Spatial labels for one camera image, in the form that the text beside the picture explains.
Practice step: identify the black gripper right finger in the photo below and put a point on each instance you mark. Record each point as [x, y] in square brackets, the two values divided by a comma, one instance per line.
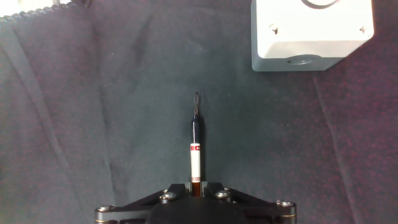
[264, 212]

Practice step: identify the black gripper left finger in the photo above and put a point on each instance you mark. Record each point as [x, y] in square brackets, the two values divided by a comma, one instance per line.
[130, 211]

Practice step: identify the black cloth with blue print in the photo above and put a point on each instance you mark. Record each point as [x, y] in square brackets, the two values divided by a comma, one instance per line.
[93, 124]

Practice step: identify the grey box with red button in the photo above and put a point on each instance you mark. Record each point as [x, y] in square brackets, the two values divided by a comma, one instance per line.
[311, 34]

